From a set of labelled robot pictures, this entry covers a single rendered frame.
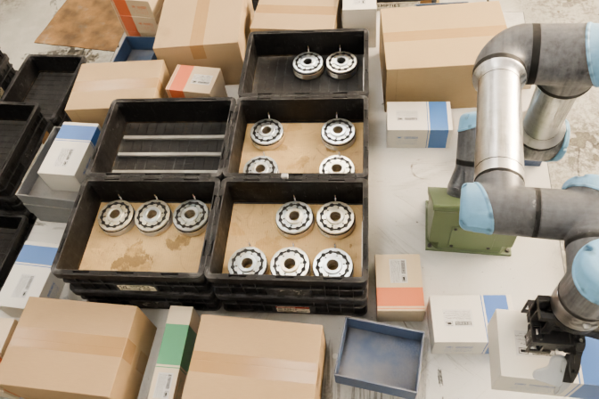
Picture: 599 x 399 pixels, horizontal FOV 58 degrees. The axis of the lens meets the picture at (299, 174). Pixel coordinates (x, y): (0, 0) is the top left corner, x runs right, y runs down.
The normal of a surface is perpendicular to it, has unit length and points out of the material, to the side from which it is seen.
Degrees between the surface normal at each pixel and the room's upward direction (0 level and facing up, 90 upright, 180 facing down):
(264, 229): 0
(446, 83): 90
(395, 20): 0
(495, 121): 20
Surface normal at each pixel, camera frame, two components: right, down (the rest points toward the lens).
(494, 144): -0.39, -0.66
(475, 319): -0.10, -0.58
